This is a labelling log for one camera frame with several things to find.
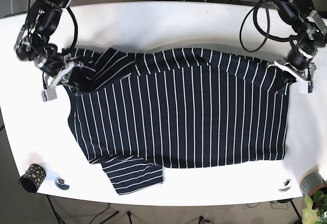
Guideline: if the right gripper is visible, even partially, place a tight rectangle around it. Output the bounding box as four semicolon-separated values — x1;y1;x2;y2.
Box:
41;60;84;102

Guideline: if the right silver table grommet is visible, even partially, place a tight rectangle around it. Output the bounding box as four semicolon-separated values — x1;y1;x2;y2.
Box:
277;179;293;193

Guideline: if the grey flower pot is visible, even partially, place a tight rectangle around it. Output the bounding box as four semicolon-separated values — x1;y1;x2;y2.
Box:
299;170;326;197

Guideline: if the green potted plant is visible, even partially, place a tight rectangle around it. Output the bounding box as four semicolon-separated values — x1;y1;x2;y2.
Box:
301;190;327;224

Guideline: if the left silver table grommet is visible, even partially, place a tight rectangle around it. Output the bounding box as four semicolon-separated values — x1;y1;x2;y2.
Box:
55;177;70;191

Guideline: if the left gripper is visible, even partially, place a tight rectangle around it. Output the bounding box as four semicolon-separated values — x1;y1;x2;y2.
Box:
273;58;317;94

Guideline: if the navy white-striped T-shirt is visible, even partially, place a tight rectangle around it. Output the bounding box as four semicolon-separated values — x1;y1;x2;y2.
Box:
66;48;291;195

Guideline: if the black gold-dotted cup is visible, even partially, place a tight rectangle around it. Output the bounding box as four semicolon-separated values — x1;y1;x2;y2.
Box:
19;164;46;193

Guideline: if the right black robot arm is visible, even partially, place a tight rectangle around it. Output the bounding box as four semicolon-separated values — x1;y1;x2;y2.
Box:
14;0;84;102

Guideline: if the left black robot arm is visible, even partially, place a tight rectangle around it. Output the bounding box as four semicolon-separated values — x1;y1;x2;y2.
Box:
250;0;326;94

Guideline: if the silver table grommet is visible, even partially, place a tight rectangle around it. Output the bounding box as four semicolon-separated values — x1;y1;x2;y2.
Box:
277;179;293;193
55;177;70;191

